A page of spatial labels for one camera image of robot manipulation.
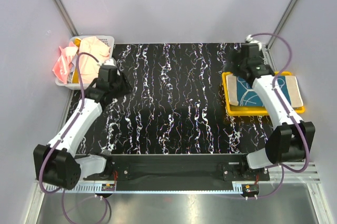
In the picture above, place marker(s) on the aluminium front rail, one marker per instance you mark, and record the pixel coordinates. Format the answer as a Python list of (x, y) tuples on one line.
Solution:
[(223, 182)]

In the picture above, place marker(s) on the yellow cloth in basket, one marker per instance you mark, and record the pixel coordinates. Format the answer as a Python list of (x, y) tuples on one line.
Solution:
[(75, 79)]

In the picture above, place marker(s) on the aluminium frame post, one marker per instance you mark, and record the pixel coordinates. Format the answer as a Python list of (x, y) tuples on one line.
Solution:
[(285, 16), (66, 17)]

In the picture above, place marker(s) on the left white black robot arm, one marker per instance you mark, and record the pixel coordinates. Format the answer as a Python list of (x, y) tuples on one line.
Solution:
[(55, 163)]

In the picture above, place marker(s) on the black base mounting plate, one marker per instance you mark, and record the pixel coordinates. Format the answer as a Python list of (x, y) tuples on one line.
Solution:
[(177, 164)]

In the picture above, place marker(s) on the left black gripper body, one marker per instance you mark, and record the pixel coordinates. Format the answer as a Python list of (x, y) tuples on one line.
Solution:
[(121, 87)]

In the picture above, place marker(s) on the teal beige Doraemon towel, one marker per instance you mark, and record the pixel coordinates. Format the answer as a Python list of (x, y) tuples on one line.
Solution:
[(241, 94)]

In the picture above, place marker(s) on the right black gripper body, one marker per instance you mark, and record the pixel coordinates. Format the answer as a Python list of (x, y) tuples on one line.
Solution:
[(238, 65)]

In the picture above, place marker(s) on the right aluminium frame post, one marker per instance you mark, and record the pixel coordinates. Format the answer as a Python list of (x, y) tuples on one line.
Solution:
[(285, 16)]

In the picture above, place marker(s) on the white plastic basket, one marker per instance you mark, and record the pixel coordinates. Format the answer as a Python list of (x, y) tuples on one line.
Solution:
[(108, 40)]

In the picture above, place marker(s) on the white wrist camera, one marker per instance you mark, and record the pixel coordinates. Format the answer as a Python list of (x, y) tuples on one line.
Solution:
[(250, 40), (109, 62)]

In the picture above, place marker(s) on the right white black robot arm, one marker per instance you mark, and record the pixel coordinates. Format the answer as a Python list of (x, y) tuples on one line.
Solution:
[(291, 139)]

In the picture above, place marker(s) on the pink striped cloth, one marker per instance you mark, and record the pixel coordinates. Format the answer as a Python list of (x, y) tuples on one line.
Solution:
[(62, 67)]

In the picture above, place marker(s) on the peach towel in basket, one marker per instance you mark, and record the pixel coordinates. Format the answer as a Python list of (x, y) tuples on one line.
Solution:
[(88, 66)]

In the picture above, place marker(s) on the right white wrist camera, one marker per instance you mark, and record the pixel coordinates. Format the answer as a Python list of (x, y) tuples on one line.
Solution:
[(250, 40)]

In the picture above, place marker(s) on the left aluminium frame post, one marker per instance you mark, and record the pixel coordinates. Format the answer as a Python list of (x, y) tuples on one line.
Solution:
[(66, 17)]

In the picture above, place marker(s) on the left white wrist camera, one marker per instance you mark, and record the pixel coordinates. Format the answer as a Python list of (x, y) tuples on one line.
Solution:
[(109, 62)]

